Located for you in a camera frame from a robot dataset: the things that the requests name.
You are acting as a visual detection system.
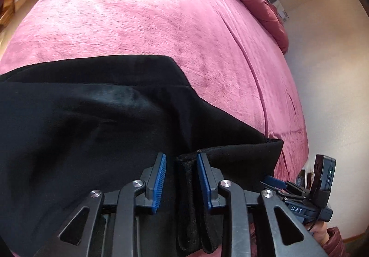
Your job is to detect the pink bed cover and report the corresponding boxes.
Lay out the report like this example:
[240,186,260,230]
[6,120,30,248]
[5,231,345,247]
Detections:
[0,0,309,185]

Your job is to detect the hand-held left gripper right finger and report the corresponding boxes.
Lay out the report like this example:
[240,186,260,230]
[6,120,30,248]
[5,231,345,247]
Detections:
[196,152,329,257]

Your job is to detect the person's right hand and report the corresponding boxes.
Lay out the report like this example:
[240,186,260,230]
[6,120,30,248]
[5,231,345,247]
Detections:
[312,220,330,247]

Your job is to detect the wooden desk cabinet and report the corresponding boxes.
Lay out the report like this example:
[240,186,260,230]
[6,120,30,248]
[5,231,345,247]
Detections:
[0,0,18,27]

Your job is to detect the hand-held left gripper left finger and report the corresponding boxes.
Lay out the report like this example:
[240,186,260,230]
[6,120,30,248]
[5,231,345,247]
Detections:
[33,152,167,257]

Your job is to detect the black pants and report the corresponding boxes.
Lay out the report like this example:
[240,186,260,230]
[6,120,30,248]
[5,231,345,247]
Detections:
[0,55,284,257]

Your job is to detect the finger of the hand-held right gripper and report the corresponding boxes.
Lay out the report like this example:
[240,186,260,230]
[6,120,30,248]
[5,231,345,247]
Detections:
[259,175,292,192]

